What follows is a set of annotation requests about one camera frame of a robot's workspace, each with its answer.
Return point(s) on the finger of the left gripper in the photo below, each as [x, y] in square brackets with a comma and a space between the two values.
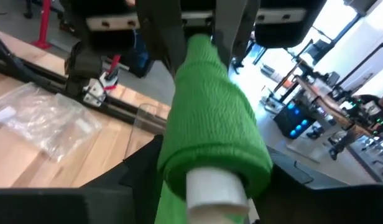
[163, 37]
[232, 34]

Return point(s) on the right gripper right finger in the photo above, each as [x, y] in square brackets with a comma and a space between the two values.
[328, 205]

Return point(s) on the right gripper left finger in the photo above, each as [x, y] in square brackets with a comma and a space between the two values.
[70, 205]

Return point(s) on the light green bandage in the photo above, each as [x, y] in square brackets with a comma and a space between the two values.
[210, 118]

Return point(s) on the white plastic tube core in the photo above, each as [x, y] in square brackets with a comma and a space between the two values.
[216, 189]

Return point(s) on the red metal stand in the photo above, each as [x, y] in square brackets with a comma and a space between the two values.
[43, 21]

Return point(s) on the clear plastic bag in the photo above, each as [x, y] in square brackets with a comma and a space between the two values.
[45, 121]

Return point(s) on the black computer with blue lights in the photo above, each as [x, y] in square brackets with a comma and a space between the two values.
[295, 121]

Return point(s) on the wooden desk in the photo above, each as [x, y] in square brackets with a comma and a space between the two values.
[319, 99]

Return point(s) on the person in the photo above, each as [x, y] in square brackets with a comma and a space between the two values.
[365, 105]

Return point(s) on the black metal table frame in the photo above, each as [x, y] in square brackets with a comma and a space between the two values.
[123, 109]

